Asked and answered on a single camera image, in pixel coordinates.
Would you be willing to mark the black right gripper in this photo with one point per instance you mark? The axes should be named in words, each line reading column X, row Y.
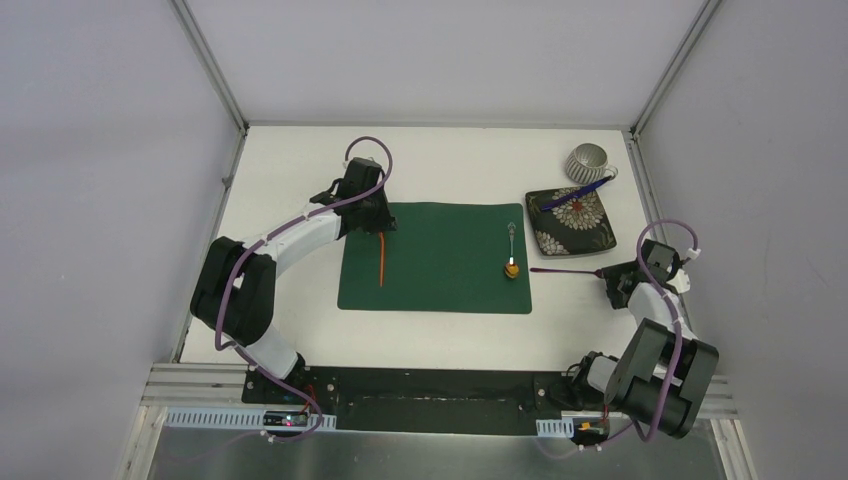
column 613, row 274

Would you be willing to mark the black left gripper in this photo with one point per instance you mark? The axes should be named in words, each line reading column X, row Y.
column 377, row 221

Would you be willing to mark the orange plastic fork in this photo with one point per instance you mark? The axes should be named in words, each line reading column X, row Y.
column 381, row 271

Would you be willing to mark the purple metallic fork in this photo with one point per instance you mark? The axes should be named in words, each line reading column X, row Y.
column 563, row 271

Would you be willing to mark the green placemat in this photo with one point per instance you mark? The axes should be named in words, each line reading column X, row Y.
column 441, row 258

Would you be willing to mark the black floral square plate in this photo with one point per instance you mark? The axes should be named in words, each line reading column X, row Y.
column 577, row 227

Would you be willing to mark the blue plastic knife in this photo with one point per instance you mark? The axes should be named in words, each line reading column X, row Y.
column 580, row 192

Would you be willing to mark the grey ribbed mug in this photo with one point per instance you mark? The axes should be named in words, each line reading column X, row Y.
column 588, row 163

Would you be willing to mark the gold copper spoon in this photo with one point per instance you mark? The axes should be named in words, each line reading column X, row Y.
column 511, row 269

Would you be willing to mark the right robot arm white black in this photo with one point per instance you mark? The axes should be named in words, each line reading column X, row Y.
column 662, row 378

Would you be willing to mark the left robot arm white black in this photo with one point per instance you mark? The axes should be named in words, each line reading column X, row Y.
column 236, row 289

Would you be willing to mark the right electronics board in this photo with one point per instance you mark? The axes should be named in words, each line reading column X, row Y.
column 591, row 429

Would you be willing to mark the electronics board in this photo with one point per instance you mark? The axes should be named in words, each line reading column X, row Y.
column 591, row 429
column 288, row 419

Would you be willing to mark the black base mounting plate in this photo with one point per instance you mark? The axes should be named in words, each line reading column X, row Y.
column 508, row 403

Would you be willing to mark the left electronics board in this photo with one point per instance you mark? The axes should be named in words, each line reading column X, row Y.
column 288, row 419

